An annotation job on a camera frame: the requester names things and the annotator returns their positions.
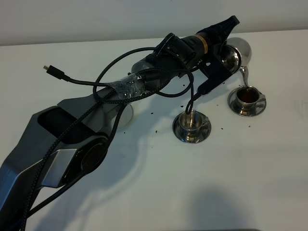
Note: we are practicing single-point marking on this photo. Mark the stainless steel teapot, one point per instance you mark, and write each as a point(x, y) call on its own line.
point(236, 55)

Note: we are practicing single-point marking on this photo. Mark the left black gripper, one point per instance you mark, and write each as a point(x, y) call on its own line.
point(214, 39)

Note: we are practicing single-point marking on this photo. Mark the far stainless steel teacup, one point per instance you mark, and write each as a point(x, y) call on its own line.
point(249, 98)

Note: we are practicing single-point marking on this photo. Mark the stainless steel teacup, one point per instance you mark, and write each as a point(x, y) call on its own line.
point(249, 98)
point(191, 122)

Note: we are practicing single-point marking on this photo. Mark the far stainless steel saucer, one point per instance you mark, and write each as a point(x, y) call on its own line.
point(235, 109)

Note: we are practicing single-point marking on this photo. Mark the near stainless steel saucer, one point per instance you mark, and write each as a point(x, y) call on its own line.
point(178, 131)

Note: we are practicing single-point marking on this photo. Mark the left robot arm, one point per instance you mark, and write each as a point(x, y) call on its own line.
point(63, 143)

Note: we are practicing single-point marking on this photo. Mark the stainless steel saucer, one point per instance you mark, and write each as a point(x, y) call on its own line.
point(178, 131)
point(235, 109)

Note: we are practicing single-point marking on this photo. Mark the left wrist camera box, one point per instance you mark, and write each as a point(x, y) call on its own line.
point(212, 83)

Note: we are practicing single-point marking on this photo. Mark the round steel teapot coaster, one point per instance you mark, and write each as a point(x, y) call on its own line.
point(126, 117)

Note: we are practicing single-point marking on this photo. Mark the near stainless steel teacup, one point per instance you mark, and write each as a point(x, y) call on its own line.
point(191, 122)

